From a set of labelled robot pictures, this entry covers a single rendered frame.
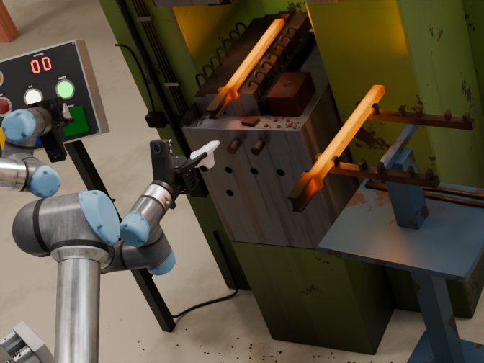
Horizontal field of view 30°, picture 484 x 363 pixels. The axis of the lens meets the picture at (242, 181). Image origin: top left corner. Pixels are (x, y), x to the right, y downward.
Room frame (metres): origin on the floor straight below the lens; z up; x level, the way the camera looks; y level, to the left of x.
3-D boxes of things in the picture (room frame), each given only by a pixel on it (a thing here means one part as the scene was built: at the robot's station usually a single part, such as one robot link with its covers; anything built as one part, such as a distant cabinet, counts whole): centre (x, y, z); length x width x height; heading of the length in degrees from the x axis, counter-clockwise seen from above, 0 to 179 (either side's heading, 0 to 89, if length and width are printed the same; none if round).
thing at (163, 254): (1.78, 0.28, 0.88); 0.11 x 0.08 x 0.11; 69
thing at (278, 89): (2.12, -0.21, 0.95); 0.12 x 0.09 x 0.07; 141
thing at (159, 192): (1.83, 0.21, 0.98); 0.08 x 0.05 x 0.08; 51
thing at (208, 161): (1.93, 0.06, 0.97); 0.09 x 0.03 x 0.06; 105
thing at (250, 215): (2.32, -0.22, 0.69); 0.56 x 0.38 x 0.45; 141
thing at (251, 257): (2.32, -0.22, 0.23); 0.56 x 0.38 x 0.47; 141
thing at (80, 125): (2.32, 0.38, 1.01); 0.07 x 0.05 x 0.07; 76
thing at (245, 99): (2.35, -0.17, 0.96); 0.42 x 0.20 x 0.09; 141
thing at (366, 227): (1.71, -0.36, 0.71); 0.40 x 0.30 x 0.02; 44
